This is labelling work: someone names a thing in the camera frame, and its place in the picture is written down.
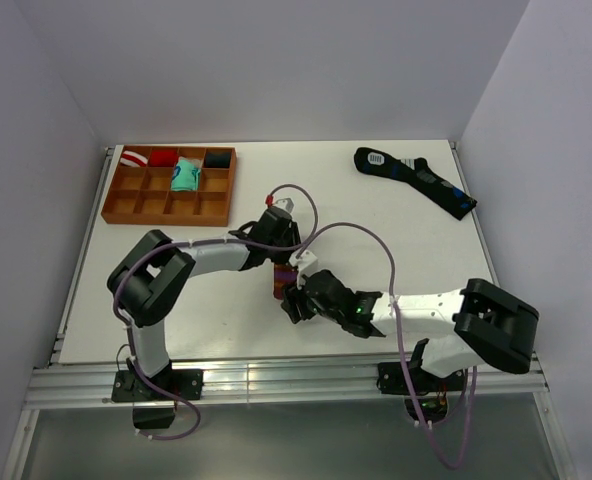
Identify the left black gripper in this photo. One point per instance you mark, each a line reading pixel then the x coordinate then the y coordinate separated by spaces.
pixel 292 235

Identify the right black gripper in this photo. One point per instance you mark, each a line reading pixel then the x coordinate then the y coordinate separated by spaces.
pixel 292 295

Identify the maroon purple striped sock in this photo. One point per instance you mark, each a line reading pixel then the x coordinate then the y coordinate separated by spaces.
pixel 283 276

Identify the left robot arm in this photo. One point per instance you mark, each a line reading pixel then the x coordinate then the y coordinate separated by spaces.
pixel 148 281

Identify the dark teal rolled sock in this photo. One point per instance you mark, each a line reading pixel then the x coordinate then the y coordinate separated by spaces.
pixel 217 159

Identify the mint green rolled sock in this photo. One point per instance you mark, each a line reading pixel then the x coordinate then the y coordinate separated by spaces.
pixel 186 175

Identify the brown wooden divider tray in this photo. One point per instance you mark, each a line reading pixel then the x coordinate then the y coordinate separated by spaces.
pixel 142 196

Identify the black blue sock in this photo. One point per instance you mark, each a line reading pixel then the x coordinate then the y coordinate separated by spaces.
pixel 417 174

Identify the red white striped rolled sock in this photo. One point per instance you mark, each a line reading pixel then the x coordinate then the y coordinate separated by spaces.
pixel 133 159

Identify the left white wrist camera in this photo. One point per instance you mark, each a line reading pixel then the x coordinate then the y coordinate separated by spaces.
pixel 286 204

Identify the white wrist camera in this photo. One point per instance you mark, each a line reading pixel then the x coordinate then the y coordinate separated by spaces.
pixel 286 204
pixel 305 263

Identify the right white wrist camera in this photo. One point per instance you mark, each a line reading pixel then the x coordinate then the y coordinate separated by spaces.
pixel 305 263

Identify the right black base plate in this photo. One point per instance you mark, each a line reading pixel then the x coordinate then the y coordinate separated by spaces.
pixel 391 381

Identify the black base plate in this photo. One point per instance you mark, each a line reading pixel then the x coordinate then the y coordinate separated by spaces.
pixel 129 387
pixel 391 381

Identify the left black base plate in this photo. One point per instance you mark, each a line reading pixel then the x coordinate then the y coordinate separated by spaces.
pixel 129 387

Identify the aluminium frame rail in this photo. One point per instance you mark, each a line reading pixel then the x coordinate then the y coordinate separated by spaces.
pixel 327 378

